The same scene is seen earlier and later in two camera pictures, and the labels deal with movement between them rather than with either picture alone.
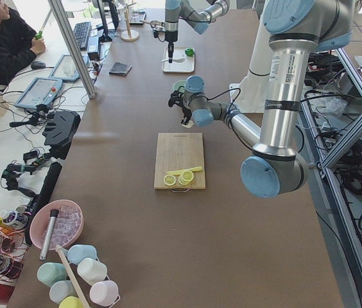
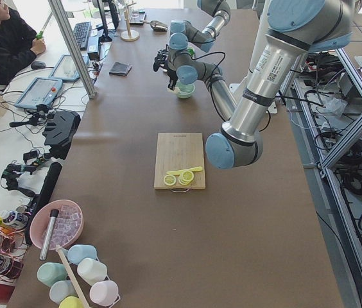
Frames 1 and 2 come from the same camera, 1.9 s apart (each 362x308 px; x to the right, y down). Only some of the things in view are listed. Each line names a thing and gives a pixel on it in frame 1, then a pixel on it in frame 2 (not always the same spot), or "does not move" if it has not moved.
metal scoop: (155, 25) does not move
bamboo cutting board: (179, 151) does not move
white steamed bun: (190, 124) to (176, 90)
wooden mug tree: (129, 35) does not move
